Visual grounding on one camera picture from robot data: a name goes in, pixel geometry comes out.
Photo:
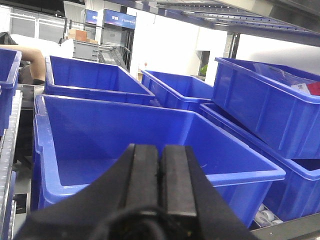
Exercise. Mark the blue bin stacked right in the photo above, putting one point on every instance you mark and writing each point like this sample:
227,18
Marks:
265,98

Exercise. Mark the stainless steel rack frame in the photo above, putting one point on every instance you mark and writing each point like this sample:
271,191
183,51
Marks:
296,21

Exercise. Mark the far-left white roller track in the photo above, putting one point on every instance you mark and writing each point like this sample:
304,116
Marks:
7,177

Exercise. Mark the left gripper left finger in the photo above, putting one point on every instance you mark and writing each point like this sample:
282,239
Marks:
75,217

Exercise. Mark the cardboard box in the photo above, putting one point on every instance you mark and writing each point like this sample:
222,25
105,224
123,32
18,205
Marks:
76,34

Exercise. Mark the blue bin rear left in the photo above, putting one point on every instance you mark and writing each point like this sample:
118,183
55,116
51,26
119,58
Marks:
82,79

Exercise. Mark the blue bin rear middle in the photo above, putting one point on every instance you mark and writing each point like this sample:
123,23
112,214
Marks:
176,91

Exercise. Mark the grey plastic crate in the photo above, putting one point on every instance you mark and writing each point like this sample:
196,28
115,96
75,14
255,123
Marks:
85,50

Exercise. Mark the blue bin far left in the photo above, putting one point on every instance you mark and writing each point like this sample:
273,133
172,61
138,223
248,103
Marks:
9,73

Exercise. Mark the blue bin lower right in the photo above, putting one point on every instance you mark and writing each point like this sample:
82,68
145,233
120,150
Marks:
298,194

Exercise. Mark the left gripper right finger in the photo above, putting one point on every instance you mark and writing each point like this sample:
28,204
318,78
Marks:
195,208

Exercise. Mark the blue bin below rack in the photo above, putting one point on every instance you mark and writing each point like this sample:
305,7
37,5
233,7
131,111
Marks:
75,140

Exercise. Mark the person's bare leg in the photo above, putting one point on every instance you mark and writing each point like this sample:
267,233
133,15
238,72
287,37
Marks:
37,66

